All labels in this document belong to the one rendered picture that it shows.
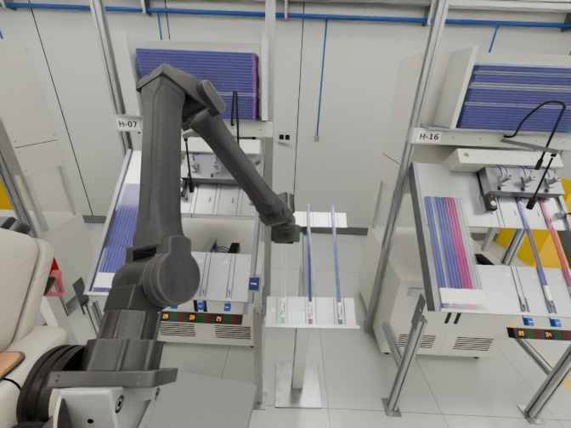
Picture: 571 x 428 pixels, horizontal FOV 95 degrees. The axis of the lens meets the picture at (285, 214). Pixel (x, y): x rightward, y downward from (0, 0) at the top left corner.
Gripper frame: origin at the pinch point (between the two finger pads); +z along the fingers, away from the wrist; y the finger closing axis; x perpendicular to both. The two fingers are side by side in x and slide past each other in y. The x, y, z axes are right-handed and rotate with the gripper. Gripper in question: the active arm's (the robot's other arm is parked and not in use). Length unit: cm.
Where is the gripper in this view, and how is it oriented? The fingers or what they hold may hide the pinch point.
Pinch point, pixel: (284, 240)
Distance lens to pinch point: 101.6
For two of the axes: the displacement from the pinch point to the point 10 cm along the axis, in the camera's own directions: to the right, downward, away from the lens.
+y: -10.0, -0.4, -0.4
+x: -0.2, 9.0, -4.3
